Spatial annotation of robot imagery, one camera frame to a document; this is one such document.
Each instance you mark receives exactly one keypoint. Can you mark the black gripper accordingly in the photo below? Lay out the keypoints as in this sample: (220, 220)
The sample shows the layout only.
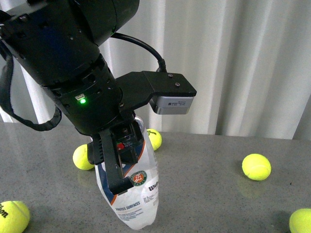
(89, 96)

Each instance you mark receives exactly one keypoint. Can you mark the white Wilson tennis ball can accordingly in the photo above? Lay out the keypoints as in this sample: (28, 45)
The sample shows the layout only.
(137, 207)

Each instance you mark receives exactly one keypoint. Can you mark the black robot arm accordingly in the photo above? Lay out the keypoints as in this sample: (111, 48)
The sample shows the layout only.
(57, 43)

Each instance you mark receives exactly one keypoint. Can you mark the middle yellow tennis ball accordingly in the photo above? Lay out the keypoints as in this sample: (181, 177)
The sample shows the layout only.
(80, 158)

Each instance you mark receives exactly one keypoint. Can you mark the far yellow Wilson tennis ball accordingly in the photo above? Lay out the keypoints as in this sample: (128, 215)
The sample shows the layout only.
(155, 138)

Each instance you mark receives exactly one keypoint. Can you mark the yellow wilson tennis ball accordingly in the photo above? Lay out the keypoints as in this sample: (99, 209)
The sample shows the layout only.
(155, 138)
(14, 217)

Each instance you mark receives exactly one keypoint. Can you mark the near yellow Wilson tennis ball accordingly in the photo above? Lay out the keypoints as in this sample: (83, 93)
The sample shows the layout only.
(14, 217)

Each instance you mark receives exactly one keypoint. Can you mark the yellow tennis ball bottom right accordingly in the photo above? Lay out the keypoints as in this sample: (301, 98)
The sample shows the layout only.
(300, 221)

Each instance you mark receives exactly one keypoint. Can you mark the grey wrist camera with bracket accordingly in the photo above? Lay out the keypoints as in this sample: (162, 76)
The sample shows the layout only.
(167, 93)

